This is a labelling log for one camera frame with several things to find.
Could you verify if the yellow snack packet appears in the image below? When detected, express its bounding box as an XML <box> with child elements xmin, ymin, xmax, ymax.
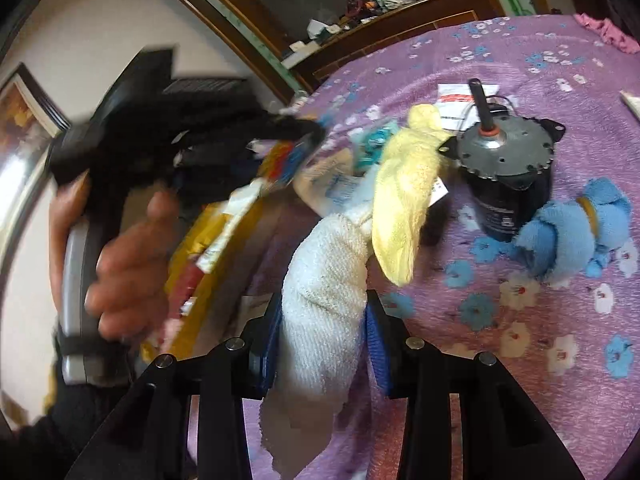
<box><xmin>140</xmin><ymin>139</ymin><xmax>311</xmax><ymax>361</ymax></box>

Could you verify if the white printed plastic bag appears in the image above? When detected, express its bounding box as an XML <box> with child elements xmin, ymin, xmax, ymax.
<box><xmin>292</xmin><ymin>155</ymin><xmax>376</xmax><ymax>216</ymax></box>

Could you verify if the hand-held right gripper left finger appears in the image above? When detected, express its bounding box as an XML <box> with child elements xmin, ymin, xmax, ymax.
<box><xmin>64</xmin><ymin>291</ymin><xmax>284</xmax><ymax>480</ymax></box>

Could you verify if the person's left hand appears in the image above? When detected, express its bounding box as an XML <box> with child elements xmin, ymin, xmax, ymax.
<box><xmin>49</xmin><ymin>178</ymin><xmax>181</xmax><ymax>344</ymax></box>

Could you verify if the grey electric motor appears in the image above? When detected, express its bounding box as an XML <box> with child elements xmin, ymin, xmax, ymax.
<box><xmin>439</xmin><ymin>79</ymin><xmax>566</xmax><ymax>241</ymax></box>

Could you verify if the person's left forearm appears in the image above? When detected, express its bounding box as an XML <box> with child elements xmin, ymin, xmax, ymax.
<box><xmin>0</xmin><ymin>360</ymin><xmax>136</xmax><ymax>480</ymax></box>

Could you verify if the wooden cabinet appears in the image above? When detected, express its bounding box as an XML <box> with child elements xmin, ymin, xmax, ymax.
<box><xmin>140</xmin><ymin>0</ymin><xmax>511</xmax><ymax>96</ymax></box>

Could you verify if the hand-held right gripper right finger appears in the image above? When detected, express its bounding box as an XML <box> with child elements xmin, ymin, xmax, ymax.
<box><xmin>364</xmin><ymin>290</ymin><xmax>586</xmax><ymax>480</ymax></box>

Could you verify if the blue towel doll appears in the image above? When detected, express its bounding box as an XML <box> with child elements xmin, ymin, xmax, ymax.
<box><xmin>510</xmin><ymin>177</ymin><xmax>633</xmax><ymax>282</ymax></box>

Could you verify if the white and yellow towel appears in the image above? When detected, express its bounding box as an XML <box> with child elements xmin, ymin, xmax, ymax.
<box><xmin>260</xmin><ymin>103</ymin><xmax>451</xmax><ymax>479</ymax></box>

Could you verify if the white paper label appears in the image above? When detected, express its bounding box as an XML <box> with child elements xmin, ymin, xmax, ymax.
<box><xmin>436</xmin><ymin>83</ymin><xmax>501</xmax><ymax>132</ymax></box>

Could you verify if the framed wall picture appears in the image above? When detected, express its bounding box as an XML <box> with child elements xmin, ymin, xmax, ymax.
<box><xmin>0</xmin><ymin>63</ymin><xmax>71</xmax><ymax>281</ymax></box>

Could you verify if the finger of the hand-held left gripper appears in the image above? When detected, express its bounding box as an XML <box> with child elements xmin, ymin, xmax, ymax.
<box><xmin>245</xmin><ymin>113</ymin><xmax>327</xmax><ymax>161</ymax></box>

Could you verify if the teal plastic wrapper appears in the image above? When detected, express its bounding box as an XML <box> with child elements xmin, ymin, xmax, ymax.
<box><xmin>350</xmin><ymin>120</ymin><xmax>401</xmax><ymax>176</ymax></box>

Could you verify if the pink cloth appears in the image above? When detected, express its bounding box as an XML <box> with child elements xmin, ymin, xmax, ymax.
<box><xmin>574</xmin><ymin>13</ymin><xmax>640</xmax><ymax>55</ymax></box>

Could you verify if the purple floral bedsheet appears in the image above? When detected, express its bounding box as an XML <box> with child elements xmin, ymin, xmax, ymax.
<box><xmin>185</xmin><ymin>14</ymin><xmax>640</xmax><ymax>480</ymax></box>

